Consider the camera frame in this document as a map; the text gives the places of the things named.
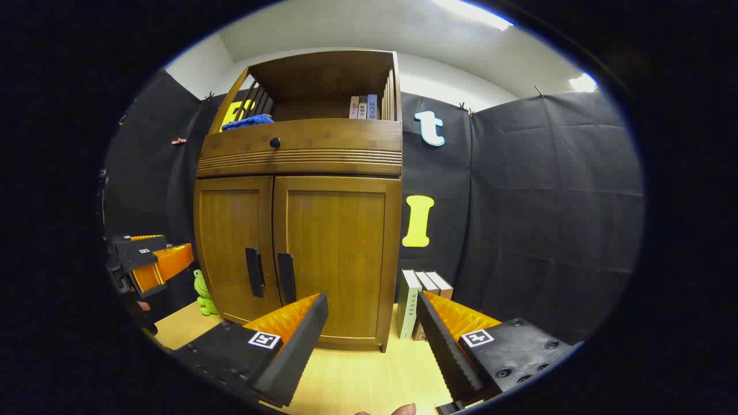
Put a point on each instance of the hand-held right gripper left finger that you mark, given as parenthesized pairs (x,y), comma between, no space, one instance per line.
(300,351)

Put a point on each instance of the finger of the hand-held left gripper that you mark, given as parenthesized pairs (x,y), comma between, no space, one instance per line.
(144,237)
(138,256)

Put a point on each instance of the green frog plush toy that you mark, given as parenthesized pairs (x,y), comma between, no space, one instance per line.
(204,295)

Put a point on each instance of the white green cover book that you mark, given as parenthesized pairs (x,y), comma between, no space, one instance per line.
(408,302)

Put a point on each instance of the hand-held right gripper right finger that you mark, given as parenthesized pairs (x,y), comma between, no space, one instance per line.
(447,351)

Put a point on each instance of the blue folded cloth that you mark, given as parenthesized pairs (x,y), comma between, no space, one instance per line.
(248,121)

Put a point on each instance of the grey spine book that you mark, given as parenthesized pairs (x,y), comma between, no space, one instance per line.
(362,108)

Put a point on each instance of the wooden shoe cabinet door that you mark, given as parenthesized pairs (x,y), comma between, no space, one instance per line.
(340,242)
(230,242)

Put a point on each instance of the brown cover book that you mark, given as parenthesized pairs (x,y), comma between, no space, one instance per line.
(441,285)
(428,282)

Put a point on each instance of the wooden double-door shoe cabinet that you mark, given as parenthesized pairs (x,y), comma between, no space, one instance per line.
(323,141)

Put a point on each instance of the white ceiling light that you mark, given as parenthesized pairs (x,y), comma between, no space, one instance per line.
(583,82)

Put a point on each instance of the black backdrop cloth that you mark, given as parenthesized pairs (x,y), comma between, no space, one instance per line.
(548,202)

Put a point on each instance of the pink spine book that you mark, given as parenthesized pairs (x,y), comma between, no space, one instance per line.
(354,107)

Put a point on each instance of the pale blue spine book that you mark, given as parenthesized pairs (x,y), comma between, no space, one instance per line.
(372,106)

